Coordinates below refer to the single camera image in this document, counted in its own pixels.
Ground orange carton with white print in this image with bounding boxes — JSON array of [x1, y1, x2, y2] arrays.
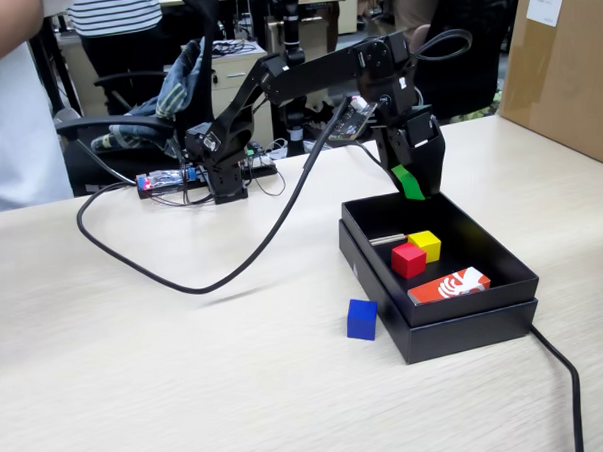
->
[[406, 266, 493, 306]]

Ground controller board with red LED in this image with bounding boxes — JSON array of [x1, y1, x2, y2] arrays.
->
[[135, 165, 201, 200]]

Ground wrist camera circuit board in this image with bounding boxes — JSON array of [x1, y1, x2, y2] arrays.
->
[[325, 96, 380, 147]]

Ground circuit board with white connectors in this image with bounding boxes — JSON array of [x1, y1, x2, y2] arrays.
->
[[244, 140, 277, 171]]

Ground striped blue green garment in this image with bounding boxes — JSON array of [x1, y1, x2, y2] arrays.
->
[[85, 39, 207, 154]]

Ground black open box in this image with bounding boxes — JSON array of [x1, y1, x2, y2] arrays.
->
[[337, 210, 543, 369], [339, 180, 543, 331]]

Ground silver stick with red tip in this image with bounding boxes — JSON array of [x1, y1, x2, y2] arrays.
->
[[369, 232, 409, 248]]

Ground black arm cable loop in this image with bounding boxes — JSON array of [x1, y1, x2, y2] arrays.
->
[[412, 26, 474, 63]]

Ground green cube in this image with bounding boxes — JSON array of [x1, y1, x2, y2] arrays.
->
[[390, 162, 428, 204]]

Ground thick black camera cable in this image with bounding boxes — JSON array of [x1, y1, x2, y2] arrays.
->
[[70, 96, 360, 301]]

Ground yellow cube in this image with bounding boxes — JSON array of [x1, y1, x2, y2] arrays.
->
[[407, 229, 443, 264]]

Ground red cube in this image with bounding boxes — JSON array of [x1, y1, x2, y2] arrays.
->
[[389, 243, 429, 280]]

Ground person in striped shirt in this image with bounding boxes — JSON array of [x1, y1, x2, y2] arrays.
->
[[65, 0, 168, 117]]

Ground large cardboard box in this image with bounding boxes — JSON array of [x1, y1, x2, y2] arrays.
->
[[493, 0, 603, 176]]

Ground person in tan shirt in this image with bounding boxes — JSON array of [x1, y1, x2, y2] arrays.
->
[[356, 0, 433, 52]]

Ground person in white shirt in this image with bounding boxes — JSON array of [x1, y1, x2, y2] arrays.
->
[[0, 38, 77, 216]]

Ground black office chair with armrests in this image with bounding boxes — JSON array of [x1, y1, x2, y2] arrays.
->
[[52, 68, 191, 198]]

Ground beige cabinet with metal handle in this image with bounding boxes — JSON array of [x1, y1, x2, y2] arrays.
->
[[208, 36, 275, 146]]

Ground black jointed pole white rings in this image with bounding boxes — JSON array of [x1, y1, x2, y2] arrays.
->
[[277, 0, 310, 156]]

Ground black mesh office chair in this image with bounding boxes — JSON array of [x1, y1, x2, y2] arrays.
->
[[406, 0, 526, 125]]

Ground blue cube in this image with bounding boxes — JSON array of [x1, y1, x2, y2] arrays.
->
[[345, 297, 380, 343]]

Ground white label on cardboard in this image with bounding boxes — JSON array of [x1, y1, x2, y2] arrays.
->
[[525, 0, 564, 27]]

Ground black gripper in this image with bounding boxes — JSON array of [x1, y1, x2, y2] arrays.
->
[[370, 104, 449, 202]]

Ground thick black table cable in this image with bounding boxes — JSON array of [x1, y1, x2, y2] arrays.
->
[[350, 132, 586, 452]]

